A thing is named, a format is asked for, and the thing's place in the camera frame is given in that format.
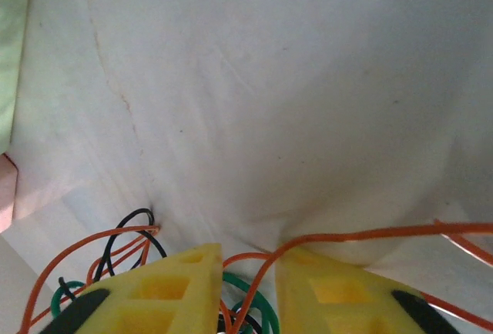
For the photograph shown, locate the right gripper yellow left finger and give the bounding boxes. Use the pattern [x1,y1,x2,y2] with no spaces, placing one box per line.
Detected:
[38,243,225,334]

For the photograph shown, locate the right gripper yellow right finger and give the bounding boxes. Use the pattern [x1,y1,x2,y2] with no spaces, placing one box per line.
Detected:
[275,247,469,334]

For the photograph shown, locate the thick green cable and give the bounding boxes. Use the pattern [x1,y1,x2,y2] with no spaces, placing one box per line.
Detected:
[221,271,281,334]

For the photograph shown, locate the orange cable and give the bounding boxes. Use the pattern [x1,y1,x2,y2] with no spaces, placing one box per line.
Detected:
[17,225,161,334]
[222,221,493,334]

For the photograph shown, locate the thick black cable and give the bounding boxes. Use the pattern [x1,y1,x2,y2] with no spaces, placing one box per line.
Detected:
[217,309,263,334]

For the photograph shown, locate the thin black cable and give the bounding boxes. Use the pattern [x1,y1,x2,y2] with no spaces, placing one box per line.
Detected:
[57,209,169,300]

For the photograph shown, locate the pink plastic basket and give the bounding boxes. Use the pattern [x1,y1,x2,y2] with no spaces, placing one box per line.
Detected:
[0,152,20,235]

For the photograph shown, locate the green plastic basket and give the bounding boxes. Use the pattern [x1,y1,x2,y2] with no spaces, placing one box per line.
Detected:
[0,0,35,155]

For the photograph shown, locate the black wires on table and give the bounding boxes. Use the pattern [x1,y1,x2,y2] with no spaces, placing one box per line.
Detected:
[0,0,493,334]

